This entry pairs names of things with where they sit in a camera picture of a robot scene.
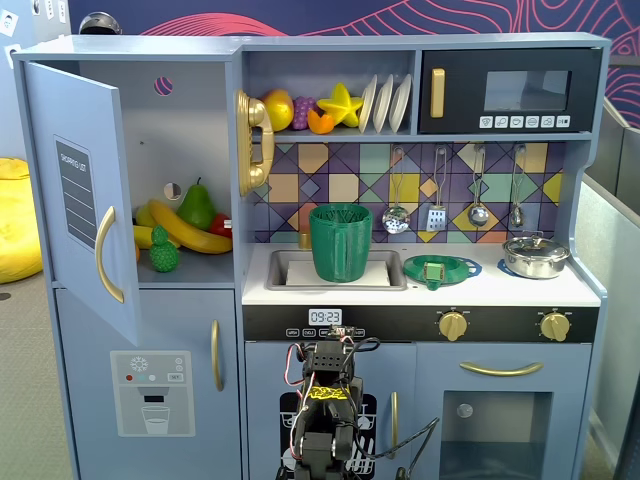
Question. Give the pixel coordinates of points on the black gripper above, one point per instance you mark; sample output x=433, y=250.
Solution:
x=334, y=351

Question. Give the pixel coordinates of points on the green round fruit toy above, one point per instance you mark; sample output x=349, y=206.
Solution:
x=164, y=255

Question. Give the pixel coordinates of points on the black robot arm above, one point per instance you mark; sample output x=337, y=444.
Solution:
x=315, y=445

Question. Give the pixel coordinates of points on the blue dishwasher door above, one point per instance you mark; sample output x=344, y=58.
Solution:
x=265, y=380

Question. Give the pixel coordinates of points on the grey toy sink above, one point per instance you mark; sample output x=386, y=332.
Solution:
x=276, y=270

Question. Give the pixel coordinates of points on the green printed cup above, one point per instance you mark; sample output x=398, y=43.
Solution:
x=340, y=245

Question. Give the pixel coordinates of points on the gold toy faucet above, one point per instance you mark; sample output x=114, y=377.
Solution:
x=304, y=240

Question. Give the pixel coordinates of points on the gold stove knob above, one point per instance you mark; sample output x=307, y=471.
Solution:
x=453, y=326
x=554, y=326

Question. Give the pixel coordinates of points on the green printed round lid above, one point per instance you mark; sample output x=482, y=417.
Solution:
x=450, y=270

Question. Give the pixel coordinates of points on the steel toy skimmer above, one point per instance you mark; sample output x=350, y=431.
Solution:
x=396, y=220

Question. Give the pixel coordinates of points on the red toy fruit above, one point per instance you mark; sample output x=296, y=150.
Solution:
x=221, y=225

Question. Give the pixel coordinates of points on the steel toy slotted spatula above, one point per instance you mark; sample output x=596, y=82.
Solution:
x=436, y=220

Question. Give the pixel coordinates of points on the large yellow toy banana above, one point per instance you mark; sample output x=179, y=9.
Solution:
x=195, y=239

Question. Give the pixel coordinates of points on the green toy pear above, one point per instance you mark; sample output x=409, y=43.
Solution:
x=196, y=207

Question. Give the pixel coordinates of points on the steel toy ladle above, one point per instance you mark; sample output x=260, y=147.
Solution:
x=478, y=215

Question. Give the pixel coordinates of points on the pale yellow toy banana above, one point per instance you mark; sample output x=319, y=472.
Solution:
x=142, y=236

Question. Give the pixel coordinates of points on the steel toy pot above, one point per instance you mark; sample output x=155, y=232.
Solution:
x=535, y=265

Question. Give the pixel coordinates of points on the small yellow toy lemon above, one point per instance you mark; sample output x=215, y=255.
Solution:
x=144, y=216

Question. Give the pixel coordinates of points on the steel pot lid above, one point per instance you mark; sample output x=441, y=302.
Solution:
x=532, y=245

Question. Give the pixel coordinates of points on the orange toy citrus slice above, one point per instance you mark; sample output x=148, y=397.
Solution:
x=320, y=124

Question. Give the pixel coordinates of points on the steel toy spoon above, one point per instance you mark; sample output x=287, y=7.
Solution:
x=517, y=216

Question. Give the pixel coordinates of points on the blue door with ice dispenser print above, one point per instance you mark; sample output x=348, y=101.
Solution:
x=90, y=325

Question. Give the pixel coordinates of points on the blue oven door with window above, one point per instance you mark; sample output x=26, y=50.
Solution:
x=570, y=400

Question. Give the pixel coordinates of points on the light purple toy grapes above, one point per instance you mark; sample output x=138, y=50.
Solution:
x=302, y=112

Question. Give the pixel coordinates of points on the gold toy telephone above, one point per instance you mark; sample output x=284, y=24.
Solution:
x=252, y=115

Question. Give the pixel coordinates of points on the yellow toy starfruit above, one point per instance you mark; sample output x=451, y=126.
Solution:
x=341, y=104

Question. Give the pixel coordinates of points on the white toy plate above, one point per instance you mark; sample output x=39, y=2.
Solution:
x=367, y=105
x=401, y=100
x=383, y=102

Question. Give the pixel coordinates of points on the blue wooden toy kitchen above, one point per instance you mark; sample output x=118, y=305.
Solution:
x=330, y=42

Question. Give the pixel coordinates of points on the black microwave door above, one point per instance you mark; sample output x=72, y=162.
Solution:
x=460, y=65

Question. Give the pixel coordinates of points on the yellow beanbag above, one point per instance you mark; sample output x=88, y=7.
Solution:
x=17, y=225

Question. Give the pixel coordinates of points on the blue door with shopping list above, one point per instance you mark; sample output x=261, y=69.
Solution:
x=45, y=150

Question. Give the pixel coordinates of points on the black helmet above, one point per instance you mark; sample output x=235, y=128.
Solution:
x=100, y=24

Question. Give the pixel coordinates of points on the white paper with face drawing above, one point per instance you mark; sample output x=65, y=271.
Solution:
x=7, y=22

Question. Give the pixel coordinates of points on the small wrist camera board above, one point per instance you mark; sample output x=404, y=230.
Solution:
x=342, y=332

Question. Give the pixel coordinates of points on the white wall paper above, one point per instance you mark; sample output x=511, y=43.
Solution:
x=12, y=55

